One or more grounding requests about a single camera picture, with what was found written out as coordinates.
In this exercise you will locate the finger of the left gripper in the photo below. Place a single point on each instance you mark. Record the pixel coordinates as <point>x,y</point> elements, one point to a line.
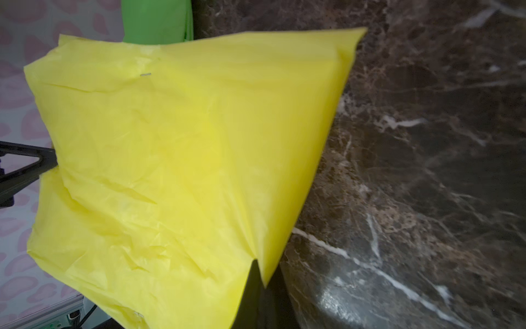
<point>16,181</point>

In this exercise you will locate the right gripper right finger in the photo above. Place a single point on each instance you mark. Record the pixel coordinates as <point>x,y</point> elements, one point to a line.
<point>278,308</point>

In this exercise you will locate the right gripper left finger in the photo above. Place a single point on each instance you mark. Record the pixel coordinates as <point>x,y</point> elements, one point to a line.
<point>250,314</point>

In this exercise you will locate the golden yellow raincoat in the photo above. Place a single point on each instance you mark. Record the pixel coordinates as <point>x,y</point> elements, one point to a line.
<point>179,166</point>

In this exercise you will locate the green raincoat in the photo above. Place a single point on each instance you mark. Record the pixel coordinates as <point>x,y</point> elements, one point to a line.
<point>157,22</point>

